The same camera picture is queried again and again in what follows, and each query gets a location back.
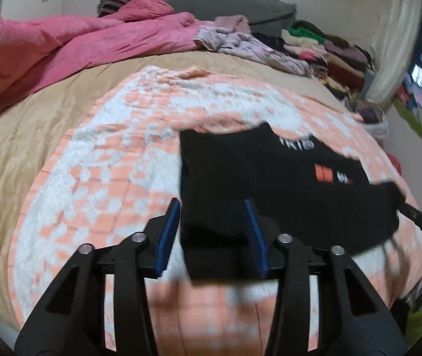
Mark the black sweater with orange cuffs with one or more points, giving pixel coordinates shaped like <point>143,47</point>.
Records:
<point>314,194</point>

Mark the striped dark pillow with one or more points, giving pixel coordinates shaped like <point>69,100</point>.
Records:
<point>111,6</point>

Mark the white plastic bag of clothes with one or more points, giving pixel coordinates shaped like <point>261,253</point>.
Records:
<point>374,121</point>

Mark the stack of folded clothes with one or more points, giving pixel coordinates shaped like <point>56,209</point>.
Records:
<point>346,69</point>

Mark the pink comforter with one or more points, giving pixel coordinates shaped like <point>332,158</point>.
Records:
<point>36,54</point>

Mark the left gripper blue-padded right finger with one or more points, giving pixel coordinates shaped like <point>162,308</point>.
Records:
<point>325,305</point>

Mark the cream curtain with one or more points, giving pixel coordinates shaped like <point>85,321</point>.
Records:
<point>394,48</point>

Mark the beige bed sheet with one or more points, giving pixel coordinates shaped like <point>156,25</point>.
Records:
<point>31,130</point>

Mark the peach white plaid blanket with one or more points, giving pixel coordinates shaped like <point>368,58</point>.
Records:
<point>121,166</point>

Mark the lilac crumpled garment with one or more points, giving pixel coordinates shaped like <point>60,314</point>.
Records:
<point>231,35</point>

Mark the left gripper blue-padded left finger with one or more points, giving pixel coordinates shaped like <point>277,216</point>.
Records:
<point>97,303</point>

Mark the red plastic bag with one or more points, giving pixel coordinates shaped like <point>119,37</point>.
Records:
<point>395,162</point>

